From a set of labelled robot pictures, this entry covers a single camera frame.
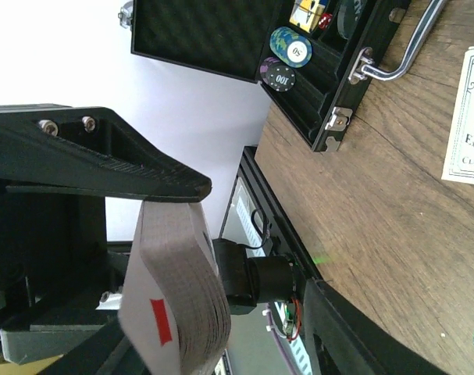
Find playing card deck box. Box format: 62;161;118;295
441;48;474;184

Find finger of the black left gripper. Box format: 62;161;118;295
0;312;116;365
0;105;212;202

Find black purple chip in case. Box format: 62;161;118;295
259;57;296;92

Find red dice in case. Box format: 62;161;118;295
318;12;333;30

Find black poker set case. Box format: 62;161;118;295
118;0;444;152

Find light blue slotted rail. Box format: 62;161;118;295
231;177;261;248

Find black dealer button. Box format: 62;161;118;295
337;0;374;40

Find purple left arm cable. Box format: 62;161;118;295
262;304;296;375

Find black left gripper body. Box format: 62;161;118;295
0;180;132;332

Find teal chip in case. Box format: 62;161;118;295
269;27;312;68

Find blue patterned card deck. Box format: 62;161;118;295
119;202;231;374

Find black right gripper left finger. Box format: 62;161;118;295
40;319;150;375

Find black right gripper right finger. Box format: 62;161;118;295
303;279;444;374

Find card deck in case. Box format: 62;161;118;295
289;0;329;33

